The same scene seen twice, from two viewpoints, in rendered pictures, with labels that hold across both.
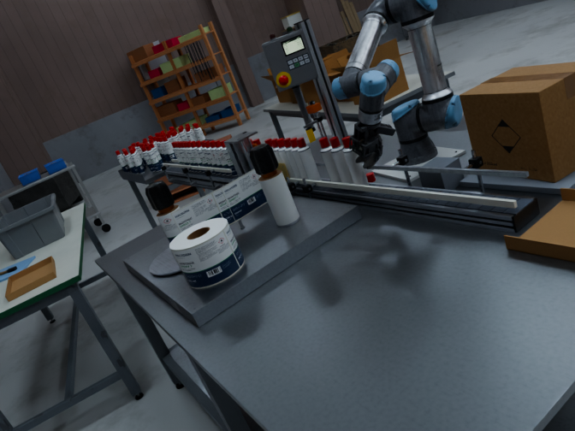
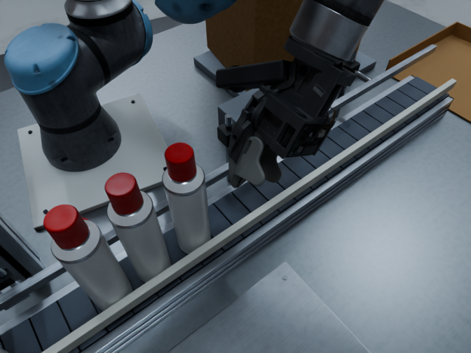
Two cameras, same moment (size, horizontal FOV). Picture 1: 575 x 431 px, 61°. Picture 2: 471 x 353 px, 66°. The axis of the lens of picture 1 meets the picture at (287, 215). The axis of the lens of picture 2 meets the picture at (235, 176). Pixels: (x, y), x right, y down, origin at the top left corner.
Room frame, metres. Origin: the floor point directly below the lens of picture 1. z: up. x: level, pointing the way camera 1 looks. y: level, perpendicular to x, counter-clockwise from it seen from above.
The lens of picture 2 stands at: (1.69, -0.01, 1.38)
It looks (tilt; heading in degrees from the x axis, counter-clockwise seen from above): 51 degrees down; 259
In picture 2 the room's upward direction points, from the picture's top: straight up
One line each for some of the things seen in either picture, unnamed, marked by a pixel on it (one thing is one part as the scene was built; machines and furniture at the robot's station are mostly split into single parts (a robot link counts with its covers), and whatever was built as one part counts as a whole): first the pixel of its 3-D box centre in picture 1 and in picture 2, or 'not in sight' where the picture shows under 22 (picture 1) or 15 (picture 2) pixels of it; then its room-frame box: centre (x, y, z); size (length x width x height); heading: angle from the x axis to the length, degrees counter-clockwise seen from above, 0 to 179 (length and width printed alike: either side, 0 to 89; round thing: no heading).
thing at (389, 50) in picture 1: (374, 72); not in sight; (3.66, -0.99, 0.97); 0.51 x 0.42 x 0.37; 110
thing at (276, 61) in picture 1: (290, 60); not in sight; (2.00, -0.24, 1.38); 0.17 x 0.10 x 0.19; 82
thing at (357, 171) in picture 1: (354, 163); (188, 204); (1.70, -0.30, 0.98); 0.05 x 0.05 x 0.20
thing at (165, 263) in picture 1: (187, 252); not in sight; (1.76, 0.40, 0.89); 0.31 x 0.31 x 0.01
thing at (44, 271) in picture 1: (31, 277); not in sight; (2.51, 1.37, 0.82); 0.34 x 0.24 x 0.04; 21
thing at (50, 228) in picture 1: (33, 225); not in sight; (3.39, 1.65, 0.91); 0.60 x 0.40 x 0.22; 18
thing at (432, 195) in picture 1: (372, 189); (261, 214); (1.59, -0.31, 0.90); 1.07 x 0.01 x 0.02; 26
